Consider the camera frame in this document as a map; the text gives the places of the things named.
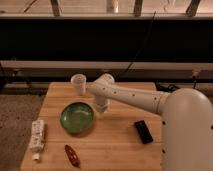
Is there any clear plastic cup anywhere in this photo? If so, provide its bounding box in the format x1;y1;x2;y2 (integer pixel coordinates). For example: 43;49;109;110
71;74;86;95

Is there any white toothpaste tube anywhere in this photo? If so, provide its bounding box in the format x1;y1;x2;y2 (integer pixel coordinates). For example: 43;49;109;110
29;120;45;161

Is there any black remote control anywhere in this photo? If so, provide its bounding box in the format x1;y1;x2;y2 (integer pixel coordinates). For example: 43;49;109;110
134;120;153;144

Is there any black cable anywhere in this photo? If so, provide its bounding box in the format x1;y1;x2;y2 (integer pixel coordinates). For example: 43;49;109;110
117;10;157;80

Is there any green ceramic bowl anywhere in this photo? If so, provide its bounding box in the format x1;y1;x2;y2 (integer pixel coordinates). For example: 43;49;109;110
60;102;94;134

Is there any red chili pepper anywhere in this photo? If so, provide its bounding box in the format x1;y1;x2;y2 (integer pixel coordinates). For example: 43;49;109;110
65;145;80;167

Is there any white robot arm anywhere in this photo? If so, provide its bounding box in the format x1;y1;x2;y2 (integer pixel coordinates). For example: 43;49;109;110
88;74;213;171

